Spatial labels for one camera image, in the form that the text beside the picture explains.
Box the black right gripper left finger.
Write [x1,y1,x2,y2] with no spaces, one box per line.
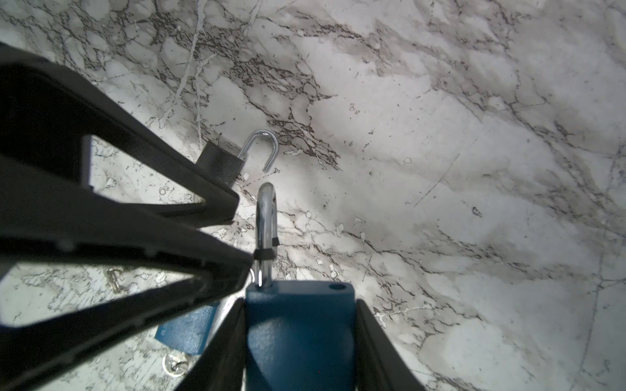
[175,298,246,391]

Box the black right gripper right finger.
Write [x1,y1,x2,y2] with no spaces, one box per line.
[355,299,425,391]

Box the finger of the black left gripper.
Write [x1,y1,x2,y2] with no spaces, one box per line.
[1,43,239,228]
[1,157,253,390]

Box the blue padlock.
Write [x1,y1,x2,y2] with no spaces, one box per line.
[154,300,228,356]
[246,182,356,390]

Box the silver key on table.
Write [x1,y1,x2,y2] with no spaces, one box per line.
[162,352,189,378]

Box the black padlock upper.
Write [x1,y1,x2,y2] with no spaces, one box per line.
[196,129,280,187]

